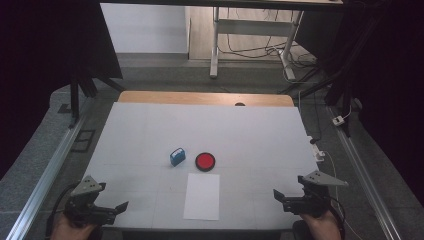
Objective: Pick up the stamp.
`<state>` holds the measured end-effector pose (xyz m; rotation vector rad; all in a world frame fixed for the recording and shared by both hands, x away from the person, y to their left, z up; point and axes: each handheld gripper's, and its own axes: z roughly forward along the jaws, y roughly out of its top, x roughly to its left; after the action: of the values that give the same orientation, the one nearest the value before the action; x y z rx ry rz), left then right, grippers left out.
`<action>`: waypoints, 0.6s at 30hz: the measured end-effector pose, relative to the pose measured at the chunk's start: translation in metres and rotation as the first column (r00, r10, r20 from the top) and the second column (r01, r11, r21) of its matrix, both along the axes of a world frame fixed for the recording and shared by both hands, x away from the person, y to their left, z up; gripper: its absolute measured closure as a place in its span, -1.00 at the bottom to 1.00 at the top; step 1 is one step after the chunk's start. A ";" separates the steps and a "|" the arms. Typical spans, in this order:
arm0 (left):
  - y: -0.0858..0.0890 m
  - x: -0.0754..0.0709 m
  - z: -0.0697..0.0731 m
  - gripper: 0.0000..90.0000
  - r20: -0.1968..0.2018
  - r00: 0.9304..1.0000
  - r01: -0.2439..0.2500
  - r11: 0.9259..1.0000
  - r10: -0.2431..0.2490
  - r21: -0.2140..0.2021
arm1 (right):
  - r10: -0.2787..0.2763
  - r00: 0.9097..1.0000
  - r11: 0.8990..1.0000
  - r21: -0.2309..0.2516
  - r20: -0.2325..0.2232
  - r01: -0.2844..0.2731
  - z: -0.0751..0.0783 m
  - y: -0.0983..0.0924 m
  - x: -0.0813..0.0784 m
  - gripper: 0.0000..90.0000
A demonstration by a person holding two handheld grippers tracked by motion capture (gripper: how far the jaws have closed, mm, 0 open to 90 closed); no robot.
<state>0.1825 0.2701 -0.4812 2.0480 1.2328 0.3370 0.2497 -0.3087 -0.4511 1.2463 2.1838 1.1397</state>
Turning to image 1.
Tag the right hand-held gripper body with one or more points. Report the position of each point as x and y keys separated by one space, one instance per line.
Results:
x=308 y=200

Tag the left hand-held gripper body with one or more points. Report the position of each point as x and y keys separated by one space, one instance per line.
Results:
x=87 y=206

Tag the blue stamp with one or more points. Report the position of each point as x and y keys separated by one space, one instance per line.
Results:
x=177 y=157

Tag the round red ink pad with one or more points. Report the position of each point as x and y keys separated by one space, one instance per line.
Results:
x=205 y=161

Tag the person's right hand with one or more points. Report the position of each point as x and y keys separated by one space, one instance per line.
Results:
x=321 y=228

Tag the person's left hand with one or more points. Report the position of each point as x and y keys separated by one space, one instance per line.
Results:
x=68 y=231

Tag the white paper sheet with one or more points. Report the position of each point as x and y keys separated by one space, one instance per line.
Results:
x=201 y=196

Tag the small white adapter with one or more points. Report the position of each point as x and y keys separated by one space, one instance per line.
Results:
x=338 y=120

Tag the white table cover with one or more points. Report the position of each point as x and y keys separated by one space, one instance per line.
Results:
x=206 y=133

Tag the black stand legs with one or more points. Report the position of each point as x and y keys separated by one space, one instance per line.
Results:
x=83 y=90

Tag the black curtain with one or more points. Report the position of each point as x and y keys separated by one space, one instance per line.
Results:
x=383 y=66
x=50 y=50

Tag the aluminium floor rail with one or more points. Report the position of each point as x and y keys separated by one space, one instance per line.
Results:
x=363 y=173
x=46 y=173

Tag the white desk frame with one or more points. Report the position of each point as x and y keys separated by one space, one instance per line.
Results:
x=253 y=27

